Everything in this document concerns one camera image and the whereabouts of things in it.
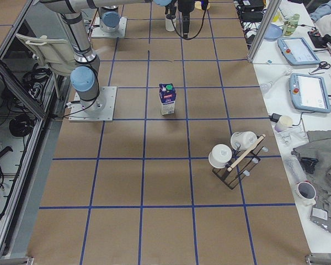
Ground black scissors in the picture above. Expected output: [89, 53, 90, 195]
[309, 61, 331, 75]

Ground black computer box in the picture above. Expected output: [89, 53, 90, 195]
[237, 0, 265, 12]

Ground cream paper cup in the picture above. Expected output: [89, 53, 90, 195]
[274, 115, 293, 133]

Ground black wire cup rack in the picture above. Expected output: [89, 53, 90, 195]
[212, 135, 266, 189]

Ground white mug on rack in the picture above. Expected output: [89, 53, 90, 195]
[231, 131, 257, 151]

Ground aluminium frame post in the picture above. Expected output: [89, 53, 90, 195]
[247, 0, 281, 63]

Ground white light bulb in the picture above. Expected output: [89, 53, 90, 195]
[260, 69, 292, 94]

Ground white cup on rack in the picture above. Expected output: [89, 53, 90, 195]
[208, 144, 232, 169]

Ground green glass jar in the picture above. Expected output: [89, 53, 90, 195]
[282, 13, 300, 36]

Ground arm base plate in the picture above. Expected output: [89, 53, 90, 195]
[90, 16, 127, 39]
[68, 86, 117, 122]

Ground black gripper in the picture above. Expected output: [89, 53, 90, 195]
[165, 4, 177, 17]
[177, 0, 195, 38]

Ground white ceramic mug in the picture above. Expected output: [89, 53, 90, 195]
[165, 14, 177, 32]

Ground red rimmed white mug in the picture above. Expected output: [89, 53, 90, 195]
[293, 181, 317, 206]

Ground grey cloth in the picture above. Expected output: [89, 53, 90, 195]
[291, 130, 331, 233]

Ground blue white milk carton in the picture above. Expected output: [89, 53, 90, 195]
[159, 83, 177, 115]

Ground blue teach pendant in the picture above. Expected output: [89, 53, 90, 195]
[277, 37, 321, 66]
[289, 73, 331, 113]

